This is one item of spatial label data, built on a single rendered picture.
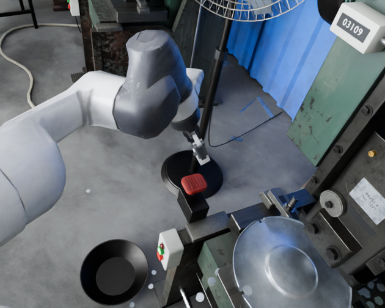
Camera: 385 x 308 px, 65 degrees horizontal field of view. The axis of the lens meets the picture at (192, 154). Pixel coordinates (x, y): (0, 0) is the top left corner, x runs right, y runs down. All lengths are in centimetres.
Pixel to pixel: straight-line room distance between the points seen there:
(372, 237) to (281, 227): 28
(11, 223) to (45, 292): 125
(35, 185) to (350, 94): 46
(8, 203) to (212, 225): 71
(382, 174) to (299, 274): 34
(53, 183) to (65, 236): 132
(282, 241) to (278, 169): 130
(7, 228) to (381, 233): 57
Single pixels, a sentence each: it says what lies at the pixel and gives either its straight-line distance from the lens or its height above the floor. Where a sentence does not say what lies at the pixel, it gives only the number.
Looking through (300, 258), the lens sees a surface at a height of 79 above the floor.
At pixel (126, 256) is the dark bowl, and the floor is 1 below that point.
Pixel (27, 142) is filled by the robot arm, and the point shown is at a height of 121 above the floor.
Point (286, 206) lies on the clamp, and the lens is 94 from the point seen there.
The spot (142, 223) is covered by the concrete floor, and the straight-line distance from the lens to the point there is 168.
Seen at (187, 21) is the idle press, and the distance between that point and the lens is 200.
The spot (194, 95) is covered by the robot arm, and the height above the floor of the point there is 111.
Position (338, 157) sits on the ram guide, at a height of 111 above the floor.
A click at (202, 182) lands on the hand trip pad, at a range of 91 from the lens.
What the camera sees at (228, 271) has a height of 78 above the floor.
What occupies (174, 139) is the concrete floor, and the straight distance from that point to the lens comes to 209.
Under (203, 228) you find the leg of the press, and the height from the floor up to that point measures 64.
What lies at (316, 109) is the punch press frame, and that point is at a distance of 60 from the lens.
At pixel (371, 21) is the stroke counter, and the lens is 48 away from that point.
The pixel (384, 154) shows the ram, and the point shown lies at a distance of 59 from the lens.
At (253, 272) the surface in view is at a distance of 78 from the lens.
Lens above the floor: 147
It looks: 47 degrees down
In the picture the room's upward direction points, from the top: 13 degrees clockwise
